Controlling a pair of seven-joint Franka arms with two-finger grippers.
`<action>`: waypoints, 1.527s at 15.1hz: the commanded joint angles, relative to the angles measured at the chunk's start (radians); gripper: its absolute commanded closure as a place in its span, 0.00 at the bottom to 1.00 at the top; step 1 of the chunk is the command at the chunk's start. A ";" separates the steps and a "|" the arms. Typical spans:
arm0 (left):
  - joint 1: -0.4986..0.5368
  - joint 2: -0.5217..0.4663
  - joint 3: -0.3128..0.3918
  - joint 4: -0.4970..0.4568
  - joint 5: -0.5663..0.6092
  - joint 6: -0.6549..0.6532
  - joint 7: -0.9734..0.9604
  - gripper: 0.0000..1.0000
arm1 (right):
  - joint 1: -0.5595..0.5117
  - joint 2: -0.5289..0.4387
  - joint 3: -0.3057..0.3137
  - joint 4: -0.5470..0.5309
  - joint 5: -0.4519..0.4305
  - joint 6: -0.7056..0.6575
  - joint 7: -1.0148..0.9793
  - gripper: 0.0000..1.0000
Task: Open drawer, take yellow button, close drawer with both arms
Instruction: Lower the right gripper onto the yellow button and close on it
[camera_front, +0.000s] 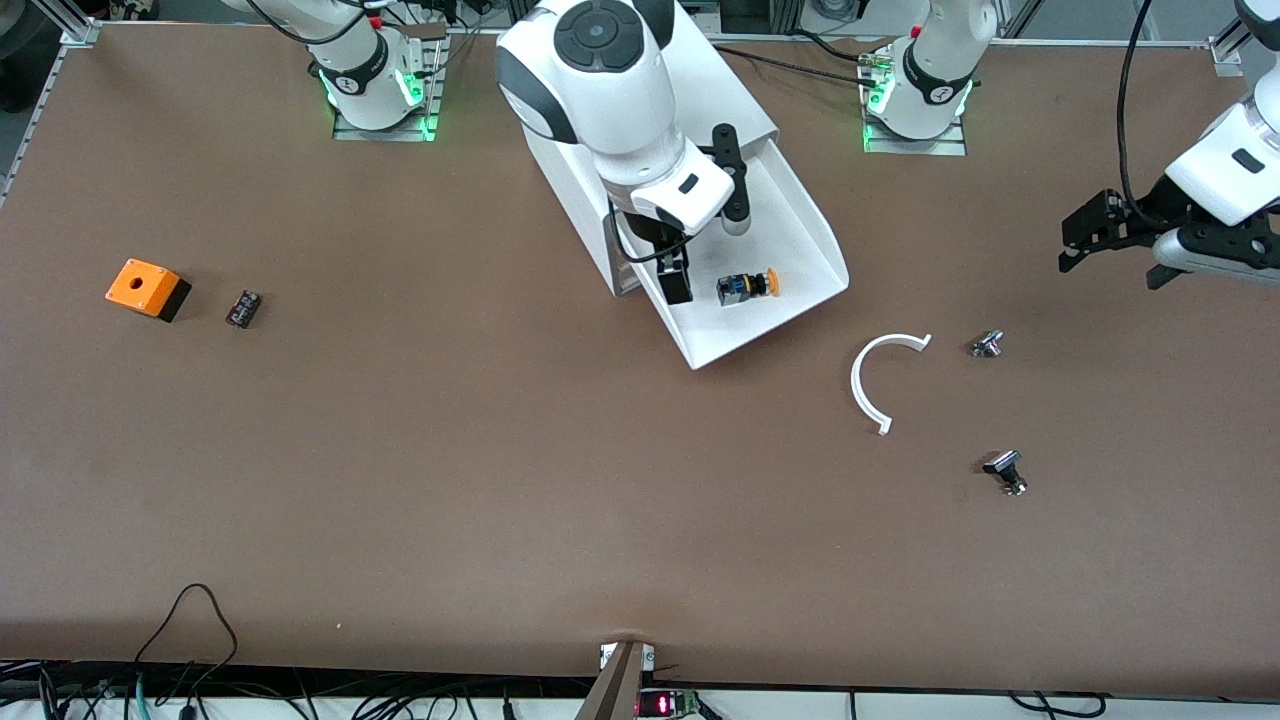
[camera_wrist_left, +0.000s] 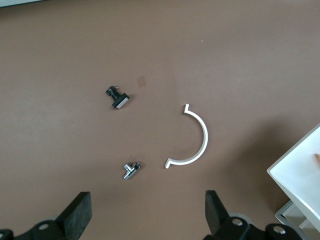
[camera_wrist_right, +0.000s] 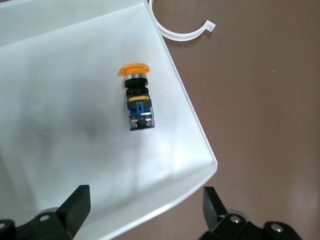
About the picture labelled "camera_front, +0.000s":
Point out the orange push button switch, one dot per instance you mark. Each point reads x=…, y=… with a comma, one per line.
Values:
x=745, y=287

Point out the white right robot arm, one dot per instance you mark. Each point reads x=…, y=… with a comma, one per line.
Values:
x=600, y=90

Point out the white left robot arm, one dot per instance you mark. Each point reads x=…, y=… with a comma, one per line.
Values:
x=935, y=70

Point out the upper metal bolt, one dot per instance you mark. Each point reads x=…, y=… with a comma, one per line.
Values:
x=987, y=344

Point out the small black contact block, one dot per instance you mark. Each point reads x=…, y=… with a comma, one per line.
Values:
x=243, y=308

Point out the device with red LED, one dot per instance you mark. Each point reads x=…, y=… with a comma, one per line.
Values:
x=665, y=705

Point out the orange box with black base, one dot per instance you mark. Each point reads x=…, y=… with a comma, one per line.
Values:
x=140, y=285

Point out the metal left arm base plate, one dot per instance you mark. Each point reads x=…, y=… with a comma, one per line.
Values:
x=915, y=147

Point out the black-headed silver switch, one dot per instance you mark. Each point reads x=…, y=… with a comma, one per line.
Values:
x=1003, y=465

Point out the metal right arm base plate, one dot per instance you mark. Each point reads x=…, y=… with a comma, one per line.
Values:
x=385, y=133

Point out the brown camera mount post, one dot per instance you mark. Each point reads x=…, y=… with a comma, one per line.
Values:
x=612, y=690

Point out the aluminium frame rail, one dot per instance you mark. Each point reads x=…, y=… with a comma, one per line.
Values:
x=40, y=110

